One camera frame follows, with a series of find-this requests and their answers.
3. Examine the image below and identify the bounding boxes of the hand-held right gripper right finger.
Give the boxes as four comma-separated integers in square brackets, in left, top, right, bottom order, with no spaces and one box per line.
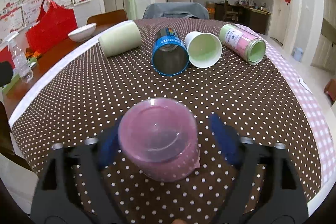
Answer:
[209,112,309,224]

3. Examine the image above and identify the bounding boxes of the grey covered chair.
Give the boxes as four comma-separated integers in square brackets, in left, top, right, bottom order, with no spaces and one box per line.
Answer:
[143,3,209,20]

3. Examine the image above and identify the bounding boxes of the brown polka dot tablecloth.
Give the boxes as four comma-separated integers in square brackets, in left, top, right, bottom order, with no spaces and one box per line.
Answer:
[9,18,332,224]

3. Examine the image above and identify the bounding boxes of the clear spray bottle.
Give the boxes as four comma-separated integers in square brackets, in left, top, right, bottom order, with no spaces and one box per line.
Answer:
[6,31,34,83]

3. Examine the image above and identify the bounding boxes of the wooden desk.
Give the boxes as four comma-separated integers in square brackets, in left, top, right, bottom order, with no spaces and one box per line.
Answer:
[215,2,272,35]

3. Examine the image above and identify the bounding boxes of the white door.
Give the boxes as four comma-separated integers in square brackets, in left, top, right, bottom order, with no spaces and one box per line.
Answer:
[270,0,292,44]

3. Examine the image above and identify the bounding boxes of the pale green ceramic cup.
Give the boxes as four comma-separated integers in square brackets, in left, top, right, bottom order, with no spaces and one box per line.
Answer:
[98,20,142,58]

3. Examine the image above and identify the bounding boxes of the light blue bucket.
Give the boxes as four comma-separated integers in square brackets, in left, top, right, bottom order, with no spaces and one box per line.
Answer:
[292,47,304,62]

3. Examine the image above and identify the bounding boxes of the wooden chair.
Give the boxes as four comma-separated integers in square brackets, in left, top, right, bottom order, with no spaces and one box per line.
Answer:
[86,9,128,26]

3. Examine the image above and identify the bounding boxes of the white paper cup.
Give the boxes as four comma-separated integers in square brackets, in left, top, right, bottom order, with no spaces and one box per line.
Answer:
[184,31,223,68]

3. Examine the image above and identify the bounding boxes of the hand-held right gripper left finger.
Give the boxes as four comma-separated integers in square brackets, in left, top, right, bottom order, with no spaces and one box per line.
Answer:
[30,125,127,224]

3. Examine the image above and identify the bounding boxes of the blue metal cup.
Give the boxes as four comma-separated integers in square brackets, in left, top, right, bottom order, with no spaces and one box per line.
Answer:
[152,26,190,76]

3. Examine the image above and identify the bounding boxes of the white cabinet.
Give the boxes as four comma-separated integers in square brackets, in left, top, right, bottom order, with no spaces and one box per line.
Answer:
[310,0,336,75]

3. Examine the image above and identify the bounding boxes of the red shopping bag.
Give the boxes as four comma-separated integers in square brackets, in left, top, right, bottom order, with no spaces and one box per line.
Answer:
[26,0,78,54]

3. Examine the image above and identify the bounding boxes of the pink transparent plastic cup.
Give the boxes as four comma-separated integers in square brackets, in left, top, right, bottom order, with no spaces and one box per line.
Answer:
[117,98,200,182]

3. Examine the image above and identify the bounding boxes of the white ceramic bowl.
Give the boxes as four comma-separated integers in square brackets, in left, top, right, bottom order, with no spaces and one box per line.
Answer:
[68,23,97,43]

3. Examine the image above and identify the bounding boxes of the black round object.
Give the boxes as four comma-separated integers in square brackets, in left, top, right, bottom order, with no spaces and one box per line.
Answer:
[0,61,13,87]

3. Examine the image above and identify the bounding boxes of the pink green glass cup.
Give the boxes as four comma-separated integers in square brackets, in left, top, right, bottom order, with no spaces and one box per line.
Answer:
[219,24,266,65]

